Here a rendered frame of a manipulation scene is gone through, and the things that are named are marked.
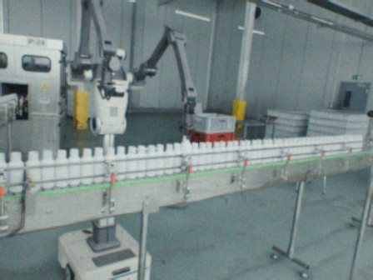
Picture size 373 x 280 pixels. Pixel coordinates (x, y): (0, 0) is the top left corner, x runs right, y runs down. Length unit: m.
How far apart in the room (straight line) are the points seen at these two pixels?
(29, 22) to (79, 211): 12.42
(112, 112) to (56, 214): 0.90
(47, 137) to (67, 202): 3.79
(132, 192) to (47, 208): 0.41
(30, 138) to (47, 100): 0.66
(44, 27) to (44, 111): 8.82
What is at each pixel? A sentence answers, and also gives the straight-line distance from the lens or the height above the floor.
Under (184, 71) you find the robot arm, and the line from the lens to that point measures 1.80.
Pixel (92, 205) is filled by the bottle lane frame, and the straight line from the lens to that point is 1.56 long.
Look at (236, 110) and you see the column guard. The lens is 11.96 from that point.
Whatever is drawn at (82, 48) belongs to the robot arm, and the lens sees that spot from 1.99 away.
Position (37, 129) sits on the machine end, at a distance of 5.25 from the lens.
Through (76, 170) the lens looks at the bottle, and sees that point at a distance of 1.51.
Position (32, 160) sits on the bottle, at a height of 1.13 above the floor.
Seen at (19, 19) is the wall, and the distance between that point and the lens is 13.66.
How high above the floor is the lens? 1.50
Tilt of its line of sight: 11 degrees down
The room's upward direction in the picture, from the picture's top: 5 degrees clockwise
